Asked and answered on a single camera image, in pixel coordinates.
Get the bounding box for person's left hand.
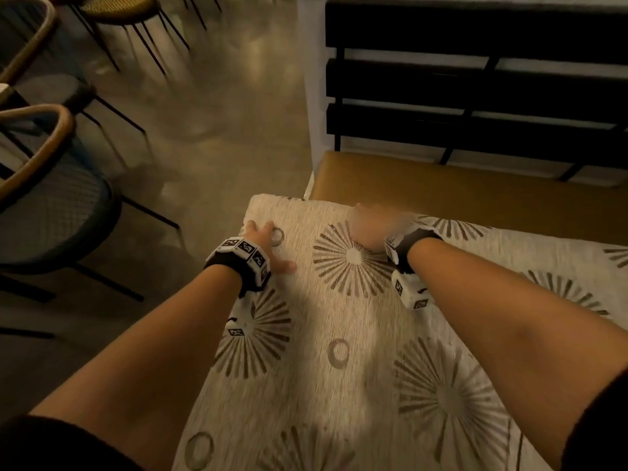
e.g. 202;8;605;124
241;219;298;275

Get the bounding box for black right shirt sleeve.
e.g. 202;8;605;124
561;367;628;471

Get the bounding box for person's left forearm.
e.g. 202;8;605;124
29;264;244;471

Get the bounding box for person's right hand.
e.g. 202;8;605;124
348;203;424;253

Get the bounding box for person's right forearm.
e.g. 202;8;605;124
406;237;628;470

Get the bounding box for black shirt sleeve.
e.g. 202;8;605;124
561;367;628;471
0;414;144;471

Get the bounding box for beige sunburst patterned cushion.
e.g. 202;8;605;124
171;193;628;471

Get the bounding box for yellow woven seat chair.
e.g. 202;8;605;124
43;0;222;78

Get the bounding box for black wristband with marker cubes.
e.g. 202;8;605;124
384;224;444;275
204;236;272;299

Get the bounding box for black slatted bench, tan seat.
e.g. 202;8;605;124
308;0;628;247

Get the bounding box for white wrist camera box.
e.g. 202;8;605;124
224;295;257;338
391;269;430;311

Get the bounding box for black left shirt sleeve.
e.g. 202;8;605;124
0;414;144;471

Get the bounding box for dark chair with wooden armrest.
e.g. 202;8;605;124
0;0;154;160
0;103;188;340

